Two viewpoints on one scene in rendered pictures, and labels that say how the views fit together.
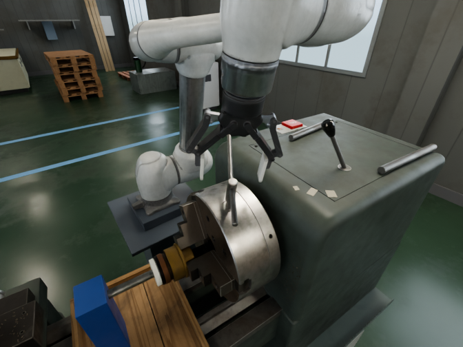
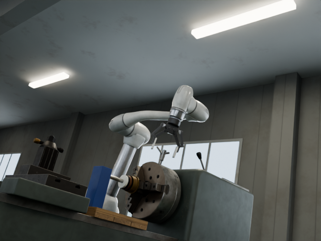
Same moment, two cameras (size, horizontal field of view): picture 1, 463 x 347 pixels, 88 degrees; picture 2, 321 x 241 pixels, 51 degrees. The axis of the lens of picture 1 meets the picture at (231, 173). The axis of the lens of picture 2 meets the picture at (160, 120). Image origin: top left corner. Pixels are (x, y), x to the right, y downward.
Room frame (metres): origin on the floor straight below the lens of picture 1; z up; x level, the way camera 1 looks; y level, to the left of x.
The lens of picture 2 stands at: (-1.39, 0.34, 0.79)
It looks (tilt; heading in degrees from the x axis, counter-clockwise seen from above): 21 degrees up; 351
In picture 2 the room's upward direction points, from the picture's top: 12 degrees clockwise
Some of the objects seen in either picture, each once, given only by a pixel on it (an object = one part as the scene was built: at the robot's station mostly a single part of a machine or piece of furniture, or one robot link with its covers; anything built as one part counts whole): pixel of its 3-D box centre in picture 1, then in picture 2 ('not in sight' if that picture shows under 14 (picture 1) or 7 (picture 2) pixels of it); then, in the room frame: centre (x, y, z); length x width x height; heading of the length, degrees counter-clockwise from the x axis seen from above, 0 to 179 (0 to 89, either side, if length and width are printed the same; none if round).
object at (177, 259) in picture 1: (175, 262); (130, 184); (0.39, 0.15, 1.08); 0.09 x 0.09 x 0.09; 32
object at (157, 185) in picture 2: (216, 275); (152, 187); (0.36, 0.04, 1.08); 0.12 x 0.11 x 0.05; 32
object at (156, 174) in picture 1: (154, 173); not in sight; (0.99, 0.38, 0.97); 0.18 x 0.16 x 0.22; 123
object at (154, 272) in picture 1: (131, 283); (114, 178); (0.34, 0.24, 1.08); 0.13 x 0.07 x 0.07; 122
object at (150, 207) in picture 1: (153, 197); not in sight; (0.97, 0.41, 0.83); 0.22 x 0.18 x 0.06; 127
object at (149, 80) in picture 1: (150, 69); not in sight; (6.70, 2.12, 0.48); 1.00 x 0.81 x 0.96; 127
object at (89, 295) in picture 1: (104, 319); (97, 190); (0.29, 0.31, 1.00); 0.08 x 0.06 x 0.23; 32
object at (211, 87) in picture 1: (198, 75); not in sight; (5.10, 0.65, 0.65); 0.66 x 0.56 x 1.30; 37
